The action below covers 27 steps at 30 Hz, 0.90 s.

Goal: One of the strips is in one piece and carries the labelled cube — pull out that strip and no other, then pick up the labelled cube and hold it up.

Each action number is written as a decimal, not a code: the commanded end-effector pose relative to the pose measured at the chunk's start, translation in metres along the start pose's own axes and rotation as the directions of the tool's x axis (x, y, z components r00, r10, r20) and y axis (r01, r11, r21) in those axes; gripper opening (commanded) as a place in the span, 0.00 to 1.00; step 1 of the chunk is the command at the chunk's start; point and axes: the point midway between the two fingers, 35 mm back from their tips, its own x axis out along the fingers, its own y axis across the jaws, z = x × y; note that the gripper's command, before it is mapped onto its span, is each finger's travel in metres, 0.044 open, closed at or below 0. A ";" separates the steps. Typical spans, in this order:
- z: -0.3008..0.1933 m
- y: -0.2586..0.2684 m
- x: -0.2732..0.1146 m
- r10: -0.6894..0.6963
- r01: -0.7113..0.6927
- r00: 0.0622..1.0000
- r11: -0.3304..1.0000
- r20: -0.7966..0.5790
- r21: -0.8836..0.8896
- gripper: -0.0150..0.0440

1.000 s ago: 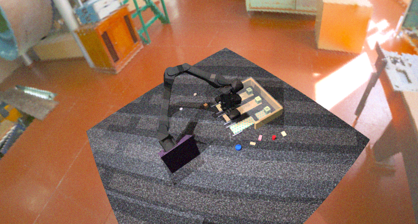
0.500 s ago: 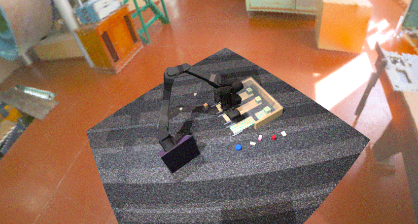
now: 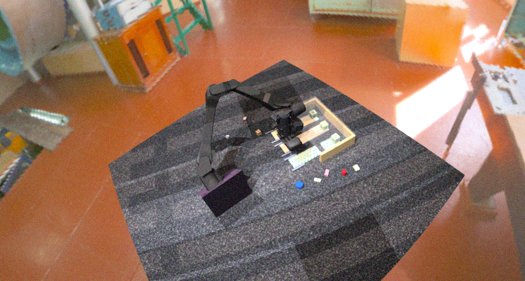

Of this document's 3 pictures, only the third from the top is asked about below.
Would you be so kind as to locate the tan strip with teal polka dots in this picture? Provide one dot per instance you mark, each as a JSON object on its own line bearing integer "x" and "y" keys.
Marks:
{"x": 304, "y": 157}

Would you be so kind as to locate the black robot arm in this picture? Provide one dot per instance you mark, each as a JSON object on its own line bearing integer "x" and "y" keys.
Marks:
{"x": 211, "y": 178}

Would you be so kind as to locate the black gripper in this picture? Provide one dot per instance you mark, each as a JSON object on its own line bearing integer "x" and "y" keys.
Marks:
{"x": 286, "y": 136}

